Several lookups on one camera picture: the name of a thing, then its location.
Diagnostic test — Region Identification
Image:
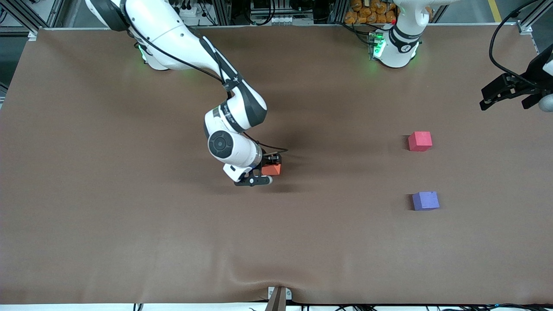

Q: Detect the red foam block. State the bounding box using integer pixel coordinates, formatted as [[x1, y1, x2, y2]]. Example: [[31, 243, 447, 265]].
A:
[[408, 131, 433, 152]]

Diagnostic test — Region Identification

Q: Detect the purple foam block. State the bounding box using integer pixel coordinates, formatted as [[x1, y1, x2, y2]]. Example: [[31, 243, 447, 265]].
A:
[[411, 191, 440, 211]]

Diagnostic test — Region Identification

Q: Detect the brown table mat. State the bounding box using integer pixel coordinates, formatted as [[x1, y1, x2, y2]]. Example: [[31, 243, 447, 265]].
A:
[[0, 25, 553, 305]]

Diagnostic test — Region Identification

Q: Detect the pile of orange objects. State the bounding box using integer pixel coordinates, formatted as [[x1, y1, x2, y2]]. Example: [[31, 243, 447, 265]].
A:
[[344, 0, 397, 25]]

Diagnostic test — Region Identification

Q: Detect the white power strip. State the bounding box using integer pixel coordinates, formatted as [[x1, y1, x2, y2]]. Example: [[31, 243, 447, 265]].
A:
[[174, 3, 199, 18]]

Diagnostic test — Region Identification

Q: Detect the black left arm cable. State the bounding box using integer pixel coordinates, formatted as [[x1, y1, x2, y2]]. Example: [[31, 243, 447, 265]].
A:
[[489, 0, 540, 85]]

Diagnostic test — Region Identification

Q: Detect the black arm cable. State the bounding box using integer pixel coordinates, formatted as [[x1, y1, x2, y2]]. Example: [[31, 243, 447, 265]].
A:
[[489, 0, 540, 85], [121, 0, 289, 158]]

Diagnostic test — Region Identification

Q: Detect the aluminium frame profile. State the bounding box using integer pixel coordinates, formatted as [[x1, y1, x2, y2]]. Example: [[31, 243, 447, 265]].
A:
[[516, 0, 553, 36], [0, 0, 65, 41]]

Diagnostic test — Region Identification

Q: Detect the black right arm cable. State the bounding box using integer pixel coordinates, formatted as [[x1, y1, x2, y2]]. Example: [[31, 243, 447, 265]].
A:
[[121, 0, 289, 158]]

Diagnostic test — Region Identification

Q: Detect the metal table clamp bracket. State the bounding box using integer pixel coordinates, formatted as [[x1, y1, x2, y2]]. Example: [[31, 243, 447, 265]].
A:
[[267, 286, 292, 301]]

